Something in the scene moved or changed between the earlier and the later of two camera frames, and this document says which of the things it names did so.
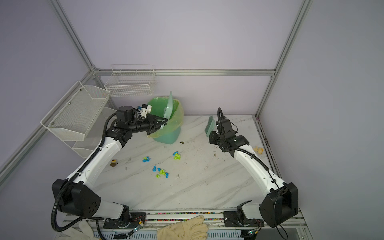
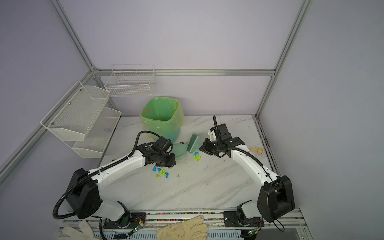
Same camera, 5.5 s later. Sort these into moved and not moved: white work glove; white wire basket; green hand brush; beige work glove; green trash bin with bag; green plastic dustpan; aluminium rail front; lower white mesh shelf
Moved: green plastic dustpan; green hand brush
Not moved: beige work glove; lower white mesh shelf; aluminium rail front; white wire basket; green trash bin with bag; white work glove
